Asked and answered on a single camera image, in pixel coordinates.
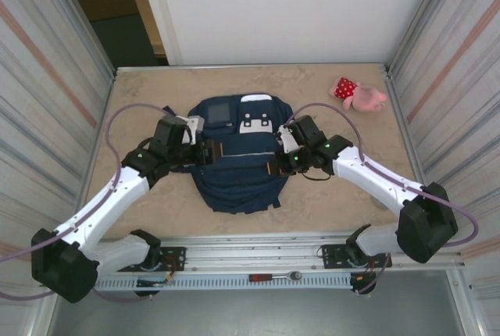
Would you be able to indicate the navy blue student backpack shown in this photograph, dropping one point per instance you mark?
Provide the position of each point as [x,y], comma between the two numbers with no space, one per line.
[238,179]

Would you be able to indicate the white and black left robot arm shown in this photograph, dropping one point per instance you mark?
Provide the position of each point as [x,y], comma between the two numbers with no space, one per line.
[113,199]

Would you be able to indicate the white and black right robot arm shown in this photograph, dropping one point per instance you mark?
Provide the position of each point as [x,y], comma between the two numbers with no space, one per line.
[371,174]

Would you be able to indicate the pink plush toy red dress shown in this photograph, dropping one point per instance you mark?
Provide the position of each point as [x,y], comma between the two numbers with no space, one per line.
[363,97]

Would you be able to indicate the aluminium mounting rail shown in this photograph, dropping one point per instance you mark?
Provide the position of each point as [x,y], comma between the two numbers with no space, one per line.
[254,252]

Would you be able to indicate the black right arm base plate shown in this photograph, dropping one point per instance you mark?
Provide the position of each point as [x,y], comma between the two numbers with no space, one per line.
[332,254]

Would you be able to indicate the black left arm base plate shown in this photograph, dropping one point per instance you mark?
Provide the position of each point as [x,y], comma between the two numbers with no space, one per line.
[173,254]

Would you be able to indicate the white door frame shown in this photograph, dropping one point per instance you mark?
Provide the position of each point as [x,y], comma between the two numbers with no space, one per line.
[164,19]

